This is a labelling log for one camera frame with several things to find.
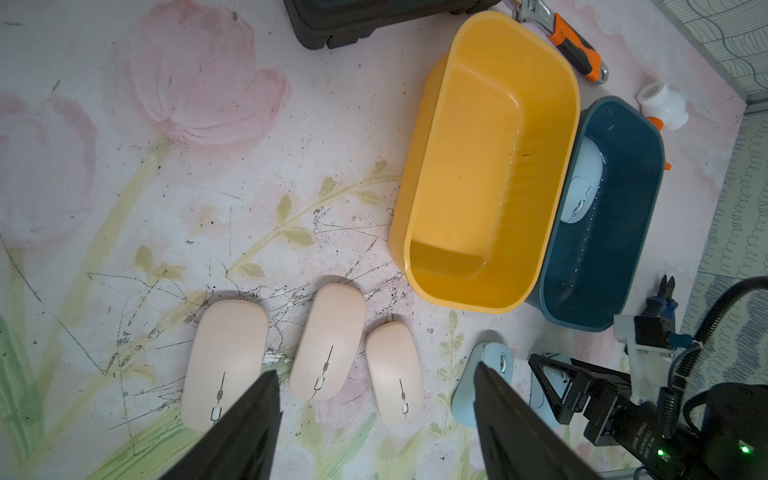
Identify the floral pink table mat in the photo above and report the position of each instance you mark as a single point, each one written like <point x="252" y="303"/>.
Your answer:
<point x="157" y="156"/>

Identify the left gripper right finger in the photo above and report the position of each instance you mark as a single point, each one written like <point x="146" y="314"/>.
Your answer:
<point x="515" y="442"/>

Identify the teal storage box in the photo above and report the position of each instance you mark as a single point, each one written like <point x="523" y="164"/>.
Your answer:
<point x="589" y="266"/>

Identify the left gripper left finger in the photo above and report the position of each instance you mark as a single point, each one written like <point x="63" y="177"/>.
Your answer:
<point x="243" y="444"/>

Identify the white orange pipe valve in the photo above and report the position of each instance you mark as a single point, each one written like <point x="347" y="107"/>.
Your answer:
<point x="664" y="107"/>

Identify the yellow storage box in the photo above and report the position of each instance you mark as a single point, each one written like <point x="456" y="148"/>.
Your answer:
<point x="486" y="167"/>

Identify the black plastic tool case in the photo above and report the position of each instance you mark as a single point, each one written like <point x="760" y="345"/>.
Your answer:
<point x="319" y="24"/>

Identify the blue handled pliers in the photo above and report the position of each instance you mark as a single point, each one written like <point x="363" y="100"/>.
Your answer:
<point x="662" y="306"/>

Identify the pink mouse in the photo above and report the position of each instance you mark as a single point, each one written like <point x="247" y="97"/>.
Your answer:
<point x="395" y="372"/>
<point x="226" y="359"/>
<point x="329" y="343"/>

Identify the orange handled adjustable wrench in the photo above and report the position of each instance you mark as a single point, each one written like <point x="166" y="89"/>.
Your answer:
<point x="581" y="55"/>

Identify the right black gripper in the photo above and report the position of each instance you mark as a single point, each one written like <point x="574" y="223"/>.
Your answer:
<point x="603" y="396"/>

